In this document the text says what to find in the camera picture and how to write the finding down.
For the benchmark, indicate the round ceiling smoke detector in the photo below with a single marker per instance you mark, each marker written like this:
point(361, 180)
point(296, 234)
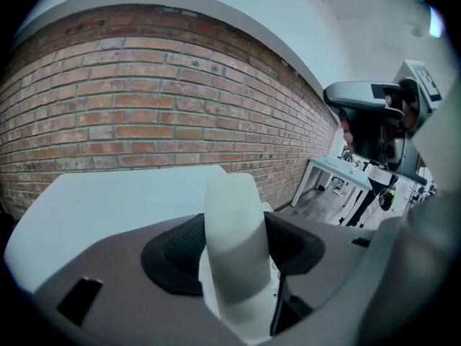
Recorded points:
point(417, 31)

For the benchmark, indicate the white square table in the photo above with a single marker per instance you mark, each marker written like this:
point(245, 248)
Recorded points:
point(108, 207)

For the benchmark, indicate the person's right hand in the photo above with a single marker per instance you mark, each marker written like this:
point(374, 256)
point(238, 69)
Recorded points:
point(348, 137)

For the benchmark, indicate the long ceiling lamp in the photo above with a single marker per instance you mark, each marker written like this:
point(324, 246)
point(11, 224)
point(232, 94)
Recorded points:
point(436, 22)

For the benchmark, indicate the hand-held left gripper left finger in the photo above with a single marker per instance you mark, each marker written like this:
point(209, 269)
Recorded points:
point(119, 265)

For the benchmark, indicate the grey table with white legs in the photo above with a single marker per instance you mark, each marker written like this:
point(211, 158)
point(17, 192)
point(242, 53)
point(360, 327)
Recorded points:
point(338, 168)

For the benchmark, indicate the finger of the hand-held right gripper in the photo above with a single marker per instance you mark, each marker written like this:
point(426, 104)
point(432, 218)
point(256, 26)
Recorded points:
point(353, 94)

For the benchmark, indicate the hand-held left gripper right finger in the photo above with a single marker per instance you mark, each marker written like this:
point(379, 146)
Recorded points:
point(331, 261)

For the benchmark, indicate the black shoulder bag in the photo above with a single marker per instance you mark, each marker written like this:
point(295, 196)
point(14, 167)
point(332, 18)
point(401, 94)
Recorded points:
point(387, 198)

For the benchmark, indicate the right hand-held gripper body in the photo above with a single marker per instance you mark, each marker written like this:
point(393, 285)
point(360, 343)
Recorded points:
point(426, 85)

